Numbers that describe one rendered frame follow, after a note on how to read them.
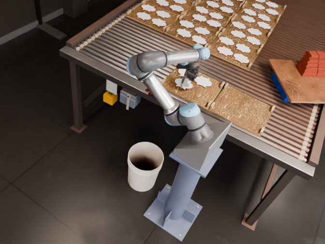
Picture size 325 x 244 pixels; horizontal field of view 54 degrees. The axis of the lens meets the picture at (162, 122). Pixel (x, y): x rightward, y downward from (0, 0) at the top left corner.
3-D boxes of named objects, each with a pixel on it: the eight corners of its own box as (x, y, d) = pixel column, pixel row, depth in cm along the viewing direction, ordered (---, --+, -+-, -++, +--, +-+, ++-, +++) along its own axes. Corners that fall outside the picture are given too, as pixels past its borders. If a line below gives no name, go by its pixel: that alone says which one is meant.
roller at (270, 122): (308, 146, 229) (312, 142, 226) (88, 41, 272) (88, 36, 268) (309, 142, 232) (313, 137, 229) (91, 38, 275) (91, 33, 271)
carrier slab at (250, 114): (259, 137, 221) (260, 136, 220) (207, 110, 231) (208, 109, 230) (273, 109, 244) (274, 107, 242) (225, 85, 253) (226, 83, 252)
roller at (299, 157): (303, 165, 216) (306, 161, 213) (73, 52, 259) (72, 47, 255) (304, 160, 220) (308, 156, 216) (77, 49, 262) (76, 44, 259)
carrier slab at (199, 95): (207, 111, 231) (207, 109, 230) (158, 86, 240) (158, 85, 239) (224, 85, 253) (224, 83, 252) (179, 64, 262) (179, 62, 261)
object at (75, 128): (80, 133, 314) (75, 66, 251) (70, 128, 317) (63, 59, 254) (87, 126, 322) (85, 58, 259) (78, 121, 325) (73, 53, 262)
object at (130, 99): (132, 113, 252) (134, 97, 238) (118, 105, 255) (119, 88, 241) (140, 105, 259) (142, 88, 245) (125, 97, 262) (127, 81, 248)
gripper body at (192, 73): (192, 83, 229) (197, 69, 220) (182, 77, 231) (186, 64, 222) (197, 77, 234) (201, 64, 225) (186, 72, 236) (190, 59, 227)
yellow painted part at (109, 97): (111, 105, 261) (112, 84, 243) (102, 101, 263) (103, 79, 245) (117, 100, 266) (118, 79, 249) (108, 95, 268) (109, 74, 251)
